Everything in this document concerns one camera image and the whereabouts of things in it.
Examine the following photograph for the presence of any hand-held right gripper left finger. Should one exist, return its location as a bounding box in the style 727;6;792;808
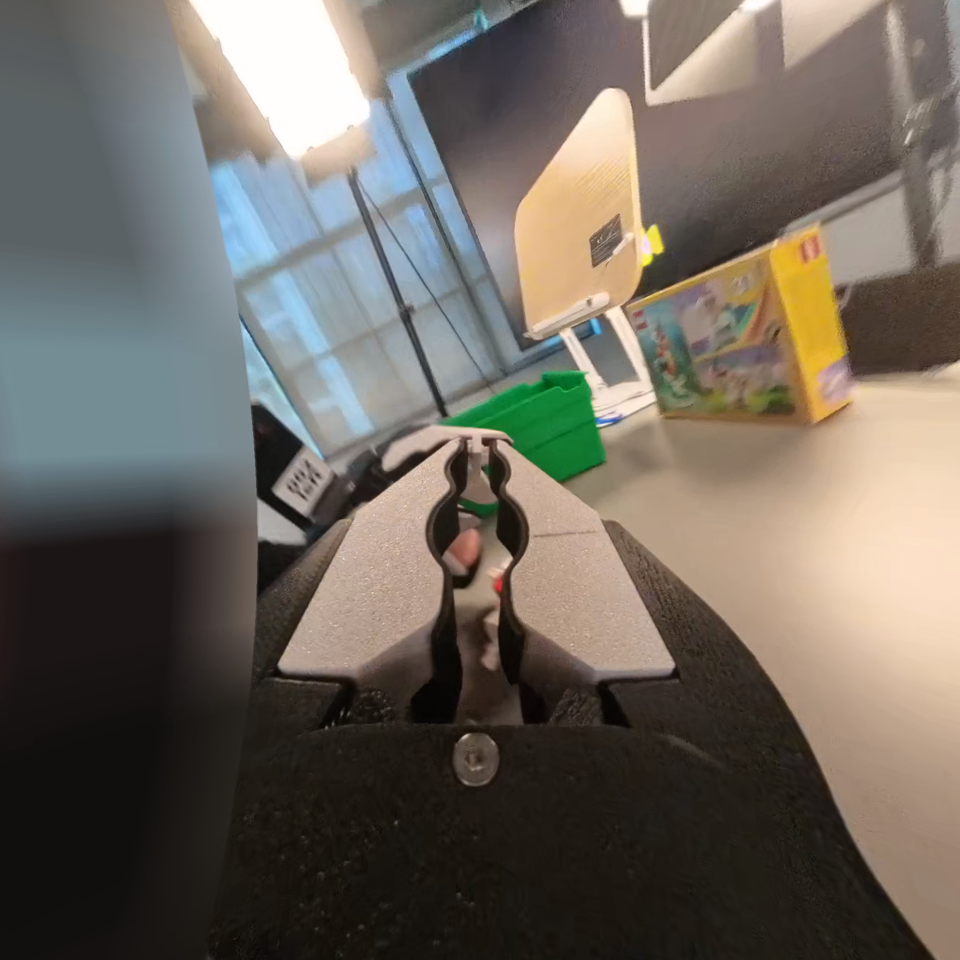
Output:
276;438;462;685

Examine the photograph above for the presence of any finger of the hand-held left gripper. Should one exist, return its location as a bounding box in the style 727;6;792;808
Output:
382;424;516;472

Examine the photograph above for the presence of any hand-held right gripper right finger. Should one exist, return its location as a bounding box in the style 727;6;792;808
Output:
486;438;678;685

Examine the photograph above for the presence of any colourful lego unicorn model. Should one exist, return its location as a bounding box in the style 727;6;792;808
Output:
480;564;505;672

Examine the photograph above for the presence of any yellow lego set box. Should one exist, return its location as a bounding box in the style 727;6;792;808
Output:
624;223;858;426

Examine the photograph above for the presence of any green plastic sorting bin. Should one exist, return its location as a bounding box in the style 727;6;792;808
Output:
441;370;609;517

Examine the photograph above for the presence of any black tripod pole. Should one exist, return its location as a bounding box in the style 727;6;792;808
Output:
346;166;453;420

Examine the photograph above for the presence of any wooden book stand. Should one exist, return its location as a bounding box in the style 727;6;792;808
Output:
513;87;658;412

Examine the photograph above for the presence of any large black screen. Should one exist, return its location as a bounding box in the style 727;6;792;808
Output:
407;0;960;376

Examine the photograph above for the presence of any bright softbox light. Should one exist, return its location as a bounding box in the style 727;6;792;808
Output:
186;0;374;162

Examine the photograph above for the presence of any white softbox light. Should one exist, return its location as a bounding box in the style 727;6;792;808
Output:
643;0;897;108

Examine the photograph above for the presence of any grey light stand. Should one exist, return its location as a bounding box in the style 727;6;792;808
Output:
883;0;960;267

